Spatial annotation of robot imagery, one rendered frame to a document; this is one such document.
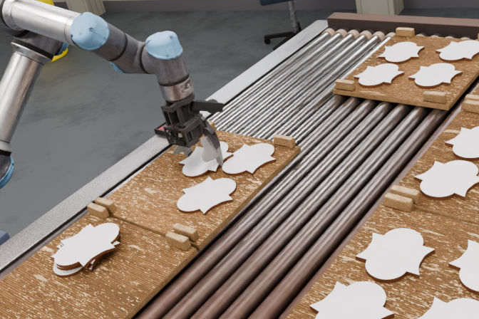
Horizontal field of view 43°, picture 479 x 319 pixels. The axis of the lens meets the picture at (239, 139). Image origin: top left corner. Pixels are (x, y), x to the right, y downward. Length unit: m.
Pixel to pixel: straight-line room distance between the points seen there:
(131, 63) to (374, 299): 0.76
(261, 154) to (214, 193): 0.18
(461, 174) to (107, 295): 0.77
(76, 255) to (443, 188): 0.78
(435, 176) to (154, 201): 0.65
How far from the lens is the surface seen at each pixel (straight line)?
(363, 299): 1.10
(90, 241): 1.37
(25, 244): 1.56
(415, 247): 1.19
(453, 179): 1.35
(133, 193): 1.54
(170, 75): 1.40
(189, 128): 1.45
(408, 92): 1.73
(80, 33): 1.36
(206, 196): 1.42
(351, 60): 2.02
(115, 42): 1.39
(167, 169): 1.59
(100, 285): 1.30
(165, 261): 1.29
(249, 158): 1.52
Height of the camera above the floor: 1.73
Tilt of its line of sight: 29 degrees down
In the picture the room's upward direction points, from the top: 14 degrees counter-clockwise
